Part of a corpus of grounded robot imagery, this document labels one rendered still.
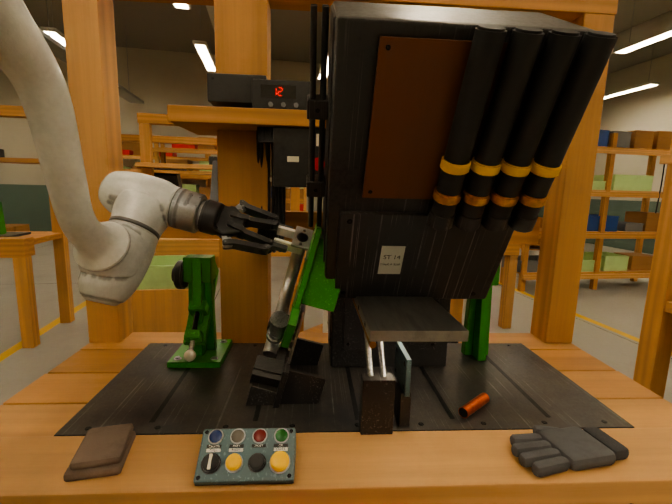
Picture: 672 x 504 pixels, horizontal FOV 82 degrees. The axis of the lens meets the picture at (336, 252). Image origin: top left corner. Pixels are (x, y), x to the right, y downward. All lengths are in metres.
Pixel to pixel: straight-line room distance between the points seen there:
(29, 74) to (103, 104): 0.60
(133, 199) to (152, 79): 10.59
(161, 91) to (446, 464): 11.02
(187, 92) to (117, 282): 10.48
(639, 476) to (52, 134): 1.05
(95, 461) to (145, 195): 0.48
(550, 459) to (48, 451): 0.83
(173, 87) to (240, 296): 10.29
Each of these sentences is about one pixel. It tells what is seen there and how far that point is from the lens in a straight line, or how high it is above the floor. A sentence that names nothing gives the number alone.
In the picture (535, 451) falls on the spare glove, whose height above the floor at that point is 0.92.
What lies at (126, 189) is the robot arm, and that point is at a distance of 0.91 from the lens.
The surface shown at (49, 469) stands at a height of 0.90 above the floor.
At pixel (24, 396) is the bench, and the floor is 0.88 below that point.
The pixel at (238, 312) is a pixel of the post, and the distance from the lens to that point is 1.20.
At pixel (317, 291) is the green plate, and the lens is 0.79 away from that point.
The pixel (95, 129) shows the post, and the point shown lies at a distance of 1.28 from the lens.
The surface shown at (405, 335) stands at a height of 1.12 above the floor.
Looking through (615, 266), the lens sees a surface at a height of 0.33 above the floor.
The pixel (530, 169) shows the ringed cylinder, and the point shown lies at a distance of 0.67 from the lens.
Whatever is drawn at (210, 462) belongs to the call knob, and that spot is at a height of 0.94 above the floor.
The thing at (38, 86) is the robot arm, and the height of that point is 1.47.
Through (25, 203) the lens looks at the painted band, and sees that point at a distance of 12.31.
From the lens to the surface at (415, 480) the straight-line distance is 0.72.
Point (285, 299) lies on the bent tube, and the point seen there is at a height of 1.09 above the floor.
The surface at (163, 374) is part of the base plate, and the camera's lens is 1.05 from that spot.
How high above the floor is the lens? 1.35
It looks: 9 degrees down
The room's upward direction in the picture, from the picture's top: 2 degrees clockwise
